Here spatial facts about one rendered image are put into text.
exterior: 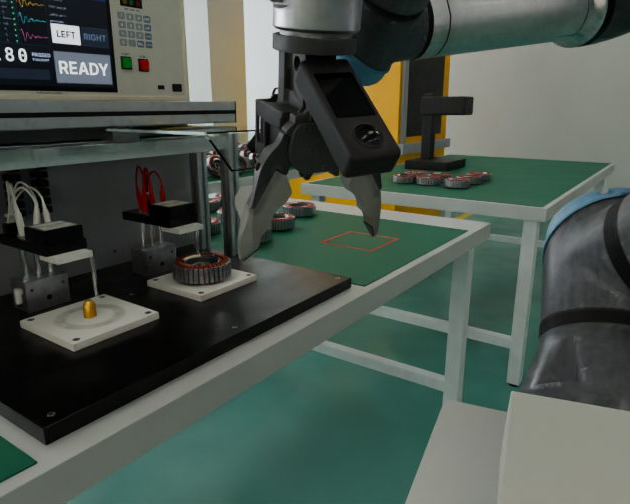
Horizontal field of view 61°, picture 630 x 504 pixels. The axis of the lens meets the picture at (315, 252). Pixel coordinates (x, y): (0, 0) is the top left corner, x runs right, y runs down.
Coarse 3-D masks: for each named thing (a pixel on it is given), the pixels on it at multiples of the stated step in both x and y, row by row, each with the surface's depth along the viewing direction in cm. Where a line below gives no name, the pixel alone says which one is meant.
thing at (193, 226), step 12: (156, 204) 104; (168, 204) 104; (180, 204) 104; (192, 204) 105; (132, 216) 107; (144, 216) 105; (156, 216) 103; (168, 216) 101; (180, 216) 103; (192, 216) 105; (144, 228) 108; (168, 228) 102; (180, 228) 101; (192, 228) 103; (144, 240) 109
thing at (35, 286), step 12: (36, 276) 91; (48, 276) 91; (60, 276) 93; (12, 288) 91; (24, 288) 88; (36, 288) 90; (48, 288) 91; (60, 288) 93; (24, 300) 89; (36, 300) 90; (48, 300) 92; (60, 300) 93
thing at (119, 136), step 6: (102, 132) 102; (108, 132) 101; (114, 132) 100; (120, 132) 101; (126, 132) 102; (132, 132) 103; (138, 132) 105; (102, 138) 102; (108, 138) 101; (114, 138) 101; (120, 138) 102; (126, 138) 103; (132, 138) 104; (138, 138) 105
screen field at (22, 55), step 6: (0, 48) 80; (6, 48) 81; (12, 48) 81; (18, 48) 82; (24, 48) 83; (0, 54) 80; (6, 54) 81; (12, 54) 82; (18, 54) 82; (24, 54) 83; (0, 60) 80; (6, 60) 81; (12, 60) 82; (18, 60) 82; (24, 60) 83
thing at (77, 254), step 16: (48, 224) 86; (64, 224) 86; (80, 224) 86; (0, 240) 90; (16, 240) 87; (32, 240) 84; (48, 240) 82; (64, 240) 84; (80, 240) 86; (48, 256) 82; (64, 256) 83; (80, 256) 84
